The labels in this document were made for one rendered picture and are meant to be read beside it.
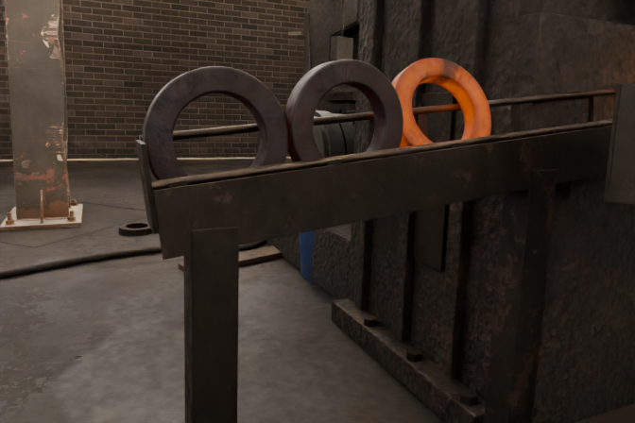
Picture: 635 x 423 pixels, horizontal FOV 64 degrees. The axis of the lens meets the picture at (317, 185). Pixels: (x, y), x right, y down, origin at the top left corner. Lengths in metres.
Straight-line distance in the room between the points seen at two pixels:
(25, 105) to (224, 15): 4.23
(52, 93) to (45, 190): 0.54
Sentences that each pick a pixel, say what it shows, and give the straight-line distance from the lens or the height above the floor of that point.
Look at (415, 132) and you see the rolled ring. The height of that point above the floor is 0.65.
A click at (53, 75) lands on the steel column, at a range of 3.16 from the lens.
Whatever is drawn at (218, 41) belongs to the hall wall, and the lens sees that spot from 6.94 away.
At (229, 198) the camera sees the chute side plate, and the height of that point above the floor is 0.57.
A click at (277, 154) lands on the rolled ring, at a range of 0.67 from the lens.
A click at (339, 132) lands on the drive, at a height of 0.60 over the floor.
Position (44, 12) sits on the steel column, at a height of 1.15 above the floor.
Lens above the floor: 0.68
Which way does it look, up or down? 8 degrees down
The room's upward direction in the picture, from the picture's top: 2 degrees clockwise
